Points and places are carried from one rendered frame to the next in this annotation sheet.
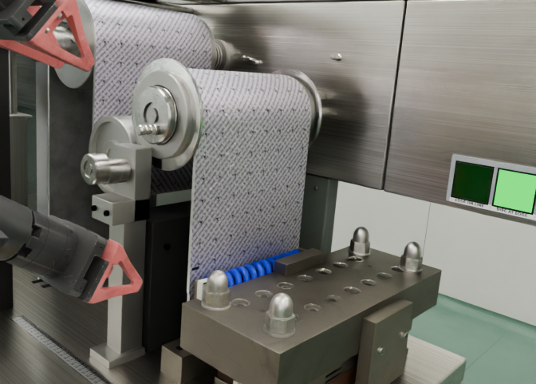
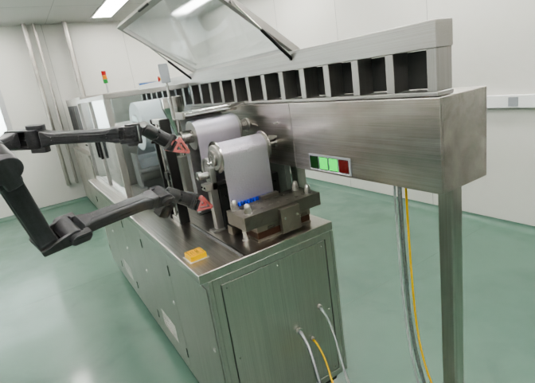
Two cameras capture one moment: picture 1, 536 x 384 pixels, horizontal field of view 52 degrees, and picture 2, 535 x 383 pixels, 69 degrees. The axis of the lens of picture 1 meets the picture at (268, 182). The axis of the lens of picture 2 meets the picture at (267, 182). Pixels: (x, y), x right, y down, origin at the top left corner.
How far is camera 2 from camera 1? 1.07 m
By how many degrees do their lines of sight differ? 18
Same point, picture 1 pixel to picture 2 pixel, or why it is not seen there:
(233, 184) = (240, 174)
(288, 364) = (247, 221)
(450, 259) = not seen: hidden behind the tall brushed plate
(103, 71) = (201, 144)
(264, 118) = (247, 152)
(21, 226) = (177, 194)
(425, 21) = (294, 110)
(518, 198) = (324, 166)
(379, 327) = (282, 211)
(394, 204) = not seen: hidden behind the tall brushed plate
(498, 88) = (314, 130)
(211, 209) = (233, 182)
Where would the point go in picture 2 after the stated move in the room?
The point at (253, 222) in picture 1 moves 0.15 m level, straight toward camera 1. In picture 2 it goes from (251, 185) to (240, 195)
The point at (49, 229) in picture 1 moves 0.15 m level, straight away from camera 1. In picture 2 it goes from (185, 194) to (188, 185)
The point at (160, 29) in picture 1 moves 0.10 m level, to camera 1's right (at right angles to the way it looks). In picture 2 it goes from (218, 124) to (236, 122)
